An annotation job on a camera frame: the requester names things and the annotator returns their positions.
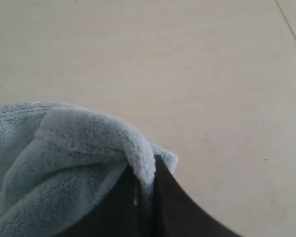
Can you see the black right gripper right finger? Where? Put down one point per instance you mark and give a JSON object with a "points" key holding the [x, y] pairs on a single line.
{"points": [[175, 214]]}

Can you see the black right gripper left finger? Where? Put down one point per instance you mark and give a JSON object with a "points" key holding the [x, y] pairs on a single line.
{"points": [[116, 215]]}

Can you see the light blue terry towel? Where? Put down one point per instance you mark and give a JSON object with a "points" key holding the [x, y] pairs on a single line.
{"points": [[59, 161]]}

